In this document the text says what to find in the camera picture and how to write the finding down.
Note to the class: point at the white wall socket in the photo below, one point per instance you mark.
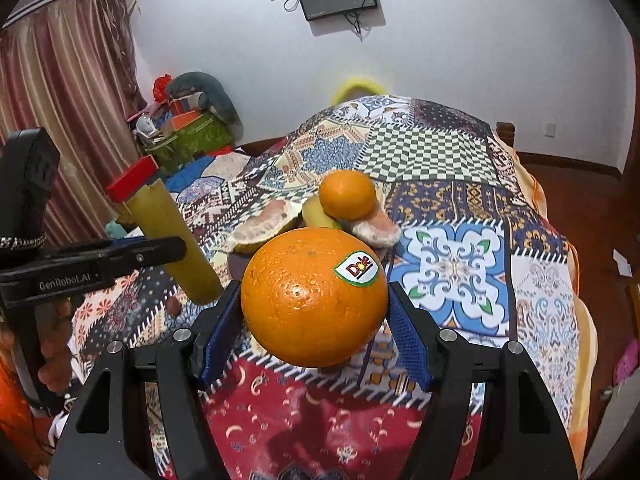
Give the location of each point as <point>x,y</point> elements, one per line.
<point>549,129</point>

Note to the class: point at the striped curtain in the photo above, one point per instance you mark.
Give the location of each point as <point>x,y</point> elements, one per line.
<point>75,85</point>

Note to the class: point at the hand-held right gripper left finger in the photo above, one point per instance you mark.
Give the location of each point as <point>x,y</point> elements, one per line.
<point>220,335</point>

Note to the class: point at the patchwork printed blanket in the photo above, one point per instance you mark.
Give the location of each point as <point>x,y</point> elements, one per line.
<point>450,260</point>

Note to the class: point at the small dark red date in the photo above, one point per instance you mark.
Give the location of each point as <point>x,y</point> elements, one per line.
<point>173,304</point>

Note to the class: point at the white paper sheet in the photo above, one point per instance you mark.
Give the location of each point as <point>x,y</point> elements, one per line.
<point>622,262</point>

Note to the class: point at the curtain rail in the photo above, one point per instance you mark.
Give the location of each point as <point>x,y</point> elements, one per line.
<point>50,0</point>

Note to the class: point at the yellow curved headrest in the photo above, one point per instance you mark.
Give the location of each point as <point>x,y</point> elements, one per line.
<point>357,85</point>

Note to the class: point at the red box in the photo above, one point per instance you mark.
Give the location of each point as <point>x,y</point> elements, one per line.
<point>132,182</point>

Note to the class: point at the plain orange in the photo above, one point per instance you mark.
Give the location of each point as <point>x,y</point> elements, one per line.
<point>347,195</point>

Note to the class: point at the peeled pomelo segment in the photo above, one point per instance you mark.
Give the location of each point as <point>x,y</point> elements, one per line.
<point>377,229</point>
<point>265,227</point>

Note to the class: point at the wooden bed post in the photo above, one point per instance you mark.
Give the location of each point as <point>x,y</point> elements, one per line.
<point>505,135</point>

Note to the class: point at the pink slipper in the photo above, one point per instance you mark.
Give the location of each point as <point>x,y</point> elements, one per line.
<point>627,362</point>

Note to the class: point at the large orange with sticker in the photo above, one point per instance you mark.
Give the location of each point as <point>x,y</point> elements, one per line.
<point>300,300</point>

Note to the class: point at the person's left hand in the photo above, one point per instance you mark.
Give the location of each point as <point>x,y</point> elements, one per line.
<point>56,345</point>

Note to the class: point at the red plastic bag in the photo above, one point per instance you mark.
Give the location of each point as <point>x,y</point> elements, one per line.
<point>161,87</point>

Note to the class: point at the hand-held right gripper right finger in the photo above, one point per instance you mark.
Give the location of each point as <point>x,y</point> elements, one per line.
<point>407,335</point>

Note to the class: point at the green storage bag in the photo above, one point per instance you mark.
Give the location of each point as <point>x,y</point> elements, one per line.
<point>195,140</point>

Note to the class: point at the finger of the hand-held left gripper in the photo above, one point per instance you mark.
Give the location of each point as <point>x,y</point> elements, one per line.
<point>150,254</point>

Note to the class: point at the orange box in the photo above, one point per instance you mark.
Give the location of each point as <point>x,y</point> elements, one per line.
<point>184,120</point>

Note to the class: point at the grey plush toy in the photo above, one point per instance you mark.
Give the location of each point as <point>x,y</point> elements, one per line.
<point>215,92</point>

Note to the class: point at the blue cloth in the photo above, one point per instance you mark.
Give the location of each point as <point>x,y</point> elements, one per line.
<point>187,177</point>

